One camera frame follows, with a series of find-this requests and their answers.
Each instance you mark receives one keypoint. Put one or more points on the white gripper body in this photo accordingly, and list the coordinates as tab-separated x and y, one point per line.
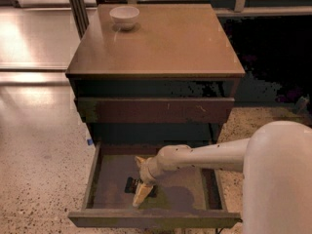
148	173

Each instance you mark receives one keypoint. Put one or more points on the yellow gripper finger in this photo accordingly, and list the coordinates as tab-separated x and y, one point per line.
140	161
142	191

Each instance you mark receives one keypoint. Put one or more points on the black rxbar chocolate bar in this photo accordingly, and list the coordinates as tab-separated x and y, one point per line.
132	184

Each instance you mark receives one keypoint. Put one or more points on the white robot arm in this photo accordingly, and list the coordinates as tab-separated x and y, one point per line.
276	162

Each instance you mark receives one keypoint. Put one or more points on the brown wooden drawer cabinet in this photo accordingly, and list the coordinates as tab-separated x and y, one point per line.
174	51

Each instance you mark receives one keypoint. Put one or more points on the blue tape piece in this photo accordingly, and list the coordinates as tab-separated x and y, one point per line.
90	141

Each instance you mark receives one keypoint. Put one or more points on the white ceramic bowl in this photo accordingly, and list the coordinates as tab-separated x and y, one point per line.
124	17

